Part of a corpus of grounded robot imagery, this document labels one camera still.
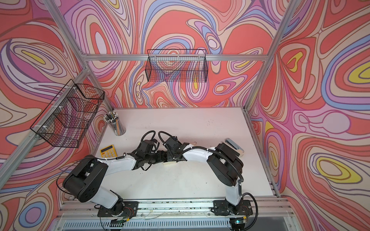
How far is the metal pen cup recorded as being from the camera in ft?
3.04

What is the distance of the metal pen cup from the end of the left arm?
0.31 meters

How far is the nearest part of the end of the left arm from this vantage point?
69cm
